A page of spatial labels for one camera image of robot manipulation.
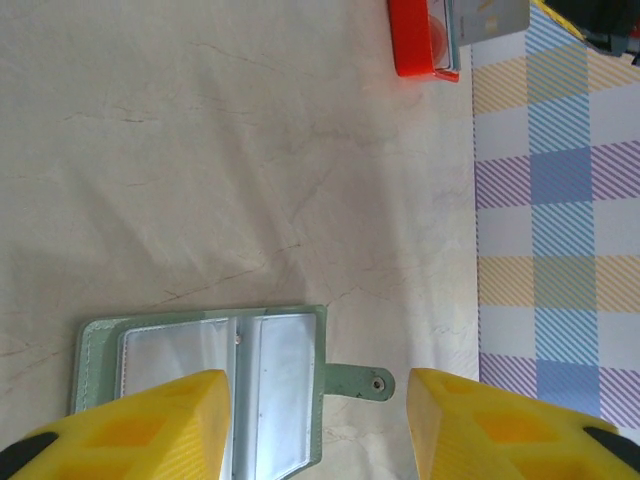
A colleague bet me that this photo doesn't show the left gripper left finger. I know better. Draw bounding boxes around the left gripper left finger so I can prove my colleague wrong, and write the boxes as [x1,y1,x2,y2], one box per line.
[0,369,231,480]

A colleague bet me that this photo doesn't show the green card holder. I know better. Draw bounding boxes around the green card holder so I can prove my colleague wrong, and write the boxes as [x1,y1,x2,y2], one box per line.
[69,303,396,480]

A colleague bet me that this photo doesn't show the teal edged card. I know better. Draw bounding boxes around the teal edged card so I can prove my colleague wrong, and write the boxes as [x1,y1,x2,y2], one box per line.
[446,0,462,74]

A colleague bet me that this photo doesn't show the red card box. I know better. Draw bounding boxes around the red card box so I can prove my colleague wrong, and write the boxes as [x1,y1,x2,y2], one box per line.
[387,0,461,84]

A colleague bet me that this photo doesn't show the white card with red circles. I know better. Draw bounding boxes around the white card with red circles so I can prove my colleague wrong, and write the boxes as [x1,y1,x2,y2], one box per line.
[427,0,454,71]

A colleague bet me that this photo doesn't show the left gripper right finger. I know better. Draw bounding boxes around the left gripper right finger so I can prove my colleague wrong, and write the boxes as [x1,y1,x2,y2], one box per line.
[405,368,640,480]

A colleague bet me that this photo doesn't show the silver credit card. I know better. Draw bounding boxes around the silver credit card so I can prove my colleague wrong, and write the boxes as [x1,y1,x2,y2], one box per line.
[457,0,531,49]

